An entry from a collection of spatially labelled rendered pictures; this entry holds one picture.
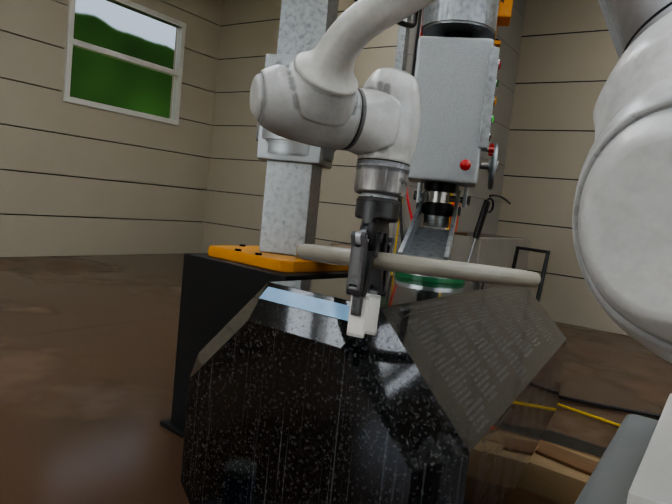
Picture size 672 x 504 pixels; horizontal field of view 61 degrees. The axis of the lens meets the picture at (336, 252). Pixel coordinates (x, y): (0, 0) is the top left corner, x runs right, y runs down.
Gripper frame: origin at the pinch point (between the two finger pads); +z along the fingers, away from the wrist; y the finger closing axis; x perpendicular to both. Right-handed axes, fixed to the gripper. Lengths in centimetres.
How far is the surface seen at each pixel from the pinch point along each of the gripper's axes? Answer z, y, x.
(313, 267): -1, 101, 67
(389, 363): 10.7, 17.9, 0.9
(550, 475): 56, 115, -24
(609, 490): 5, -37, -40
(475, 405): 18.4, 32.2, -13.9
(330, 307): 2.3, 21.3, 17.3
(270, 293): 2.1, 24.4, 35.1
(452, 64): -67, 72, 14
